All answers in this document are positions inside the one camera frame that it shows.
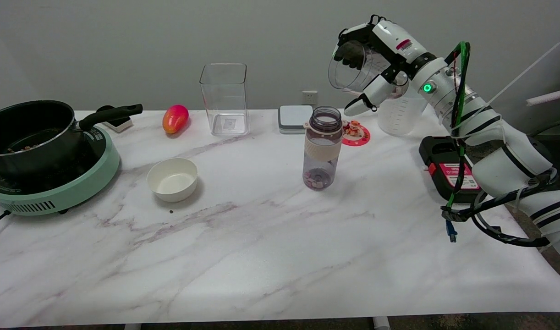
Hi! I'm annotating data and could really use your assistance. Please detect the black device with red label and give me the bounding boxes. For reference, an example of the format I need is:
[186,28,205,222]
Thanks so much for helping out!
[419,136,487,204]

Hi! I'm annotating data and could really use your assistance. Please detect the grey chair frame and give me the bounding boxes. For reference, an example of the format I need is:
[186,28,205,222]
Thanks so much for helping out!
[527,117,560,138]

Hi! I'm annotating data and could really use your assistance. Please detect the clear square plastic container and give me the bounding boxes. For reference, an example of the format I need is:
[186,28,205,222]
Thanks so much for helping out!
[199,63,250,137]

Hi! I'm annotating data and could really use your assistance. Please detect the clear black-rimmed measuring cup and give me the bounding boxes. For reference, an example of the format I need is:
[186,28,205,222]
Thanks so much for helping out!
[328,39,409,99]

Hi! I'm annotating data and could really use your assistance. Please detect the red orange toy mango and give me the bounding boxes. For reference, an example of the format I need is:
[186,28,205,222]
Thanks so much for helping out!
[162,104,190,134]

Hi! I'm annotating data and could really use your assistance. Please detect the black saucepan with handle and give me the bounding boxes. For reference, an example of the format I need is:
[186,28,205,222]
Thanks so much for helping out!
[0,100,143,177]

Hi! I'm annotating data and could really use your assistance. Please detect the white padded chair armrest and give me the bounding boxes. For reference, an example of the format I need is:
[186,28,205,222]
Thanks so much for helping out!
[526,87,560,107]

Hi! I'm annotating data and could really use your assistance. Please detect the green induction cooker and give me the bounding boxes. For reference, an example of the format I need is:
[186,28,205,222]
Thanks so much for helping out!
[0,125,121,216]

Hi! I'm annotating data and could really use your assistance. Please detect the pink white candies in bottle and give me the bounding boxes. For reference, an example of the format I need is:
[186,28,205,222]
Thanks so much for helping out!
[306,169,334,189]

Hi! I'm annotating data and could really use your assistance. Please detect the black white power adapter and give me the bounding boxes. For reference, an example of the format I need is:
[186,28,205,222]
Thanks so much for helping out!
[96,105,134,133]

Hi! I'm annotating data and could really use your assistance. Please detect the clear water bottle beige band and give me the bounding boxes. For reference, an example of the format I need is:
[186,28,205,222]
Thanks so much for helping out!
[302,106,344,191]

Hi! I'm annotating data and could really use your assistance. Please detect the black and green robot cables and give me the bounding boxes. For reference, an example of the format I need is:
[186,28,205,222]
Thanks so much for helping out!
[440,41,558,248]

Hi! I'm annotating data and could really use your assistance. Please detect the large translucent measuring jug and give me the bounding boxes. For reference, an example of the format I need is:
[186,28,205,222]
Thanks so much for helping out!
[378,85,429,137]

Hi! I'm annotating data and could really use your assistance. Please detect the white grey kitchen scale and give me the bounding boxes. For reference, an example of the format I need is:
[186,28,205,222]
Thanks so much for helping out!
[278,105,314,134]

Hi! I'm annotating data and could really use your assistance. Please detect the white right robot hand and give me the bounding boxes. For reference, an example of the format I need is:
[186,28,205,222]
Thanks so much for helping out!
[334,15,439,116]

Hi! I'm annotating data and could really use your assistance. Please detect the red coaster with figurine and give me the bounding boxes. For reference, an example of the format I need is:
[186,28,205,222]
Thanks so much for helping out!
[342,121,371,147]

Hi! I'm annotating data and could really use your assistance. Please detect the white bowl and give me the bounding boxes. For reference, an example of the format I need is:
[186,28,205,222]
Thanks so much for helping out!
[147,158,199,203]

